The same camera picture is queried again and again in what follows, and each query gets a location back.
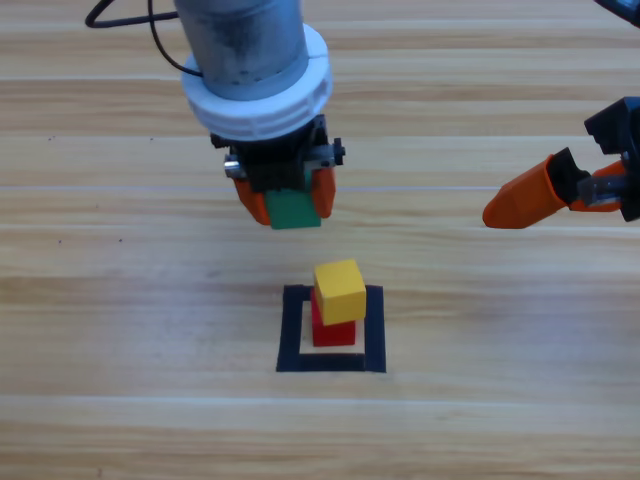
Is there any yellow wooden block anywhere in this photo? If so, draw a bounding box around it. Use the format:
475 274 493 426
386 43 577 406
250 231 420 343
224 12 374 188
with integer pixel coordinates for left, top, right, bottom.
313 258 367 325

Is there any black tape square outline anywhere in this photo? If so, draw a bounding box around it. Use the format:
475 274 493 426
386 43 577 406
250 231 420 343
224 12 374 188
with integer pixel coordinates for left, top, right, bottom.
275 283 387 375

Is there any red wooden block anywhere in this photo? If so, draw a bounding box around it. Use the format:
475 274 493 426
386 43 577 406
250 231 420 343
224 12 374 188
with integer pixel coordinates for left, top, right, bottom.
309 287 358 348

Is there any green wooden block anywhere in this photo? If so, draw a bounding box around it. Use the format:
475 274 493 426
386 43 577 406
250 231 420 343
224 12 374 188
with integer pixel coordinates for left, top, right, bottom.
263 188 323 231

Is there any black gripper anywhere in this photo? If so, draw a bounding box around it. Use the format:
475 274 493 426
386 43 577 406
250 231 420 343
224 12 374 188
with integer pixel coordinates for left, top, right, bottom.
481 96 640 230
209 113 349 226

